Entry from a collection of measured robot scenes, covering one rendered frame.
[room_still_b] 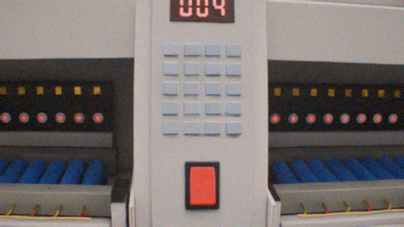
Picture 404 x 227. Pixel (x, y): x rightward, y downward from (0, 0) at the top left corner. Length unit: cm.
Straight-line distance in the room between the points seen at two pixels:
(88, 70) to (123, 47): 20
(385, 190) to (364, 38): 15
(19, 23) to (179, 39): 12
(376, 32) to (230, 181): 16
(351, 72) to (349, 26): 21
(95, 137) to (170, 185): 19
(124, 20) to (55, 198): 16
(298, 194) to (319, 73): 19
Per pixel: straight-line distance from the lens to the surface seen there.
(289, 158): 51
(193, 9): 34
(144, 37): 34
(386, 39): 39
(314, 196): 43
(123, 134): 54
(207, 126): 33
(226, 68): 34
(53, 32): 36
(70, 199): 41
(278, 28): 36
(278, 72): 56
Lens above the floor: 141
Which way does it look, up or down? 2 degrees up
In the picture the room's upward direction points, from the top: straight up
